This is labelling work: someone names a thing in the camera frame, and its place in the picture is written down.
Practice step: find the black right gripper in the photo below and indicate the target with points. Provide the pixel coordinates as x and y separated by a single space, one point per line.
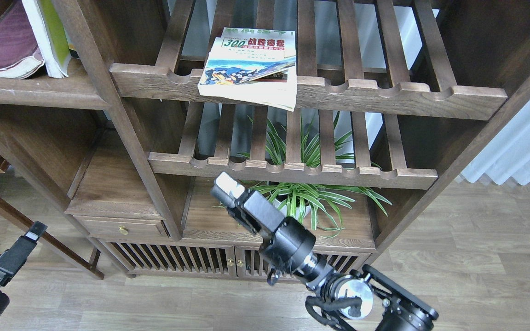
287 244

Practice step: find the white blue 300 book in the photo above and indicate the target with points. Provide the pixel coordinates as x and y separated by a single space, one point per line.
252 65

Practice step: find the maroon book white characters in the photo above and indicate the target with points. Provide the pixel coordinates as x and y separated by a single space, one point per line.
20 56

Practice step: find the yellow green book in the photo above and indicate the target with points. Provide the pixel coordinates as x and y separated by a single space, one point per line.
50 36

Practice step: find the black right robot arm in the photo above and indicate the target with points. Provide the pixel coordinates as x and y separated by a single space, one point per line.
337 297

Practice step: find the upright book on shelf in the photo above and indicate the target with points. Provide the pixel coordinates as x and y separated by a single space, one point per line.
72 52

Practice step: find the white plant pot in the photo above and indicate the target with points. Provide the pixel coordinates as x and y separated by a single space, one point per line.
285 202

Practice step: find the green spider plant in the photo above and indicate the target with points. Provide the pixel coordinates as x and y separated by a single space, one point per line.
321 197

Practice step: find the brass drawer knob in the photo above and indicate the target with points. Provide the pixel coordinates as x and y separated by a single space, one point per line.
123 230

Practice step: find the dark wooden bookshelf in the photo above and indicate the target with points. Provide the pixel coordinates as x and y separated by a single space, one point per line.
128 140

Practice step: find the white curtain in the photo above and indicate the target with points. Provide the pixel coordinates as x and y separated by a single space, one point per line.
507 157

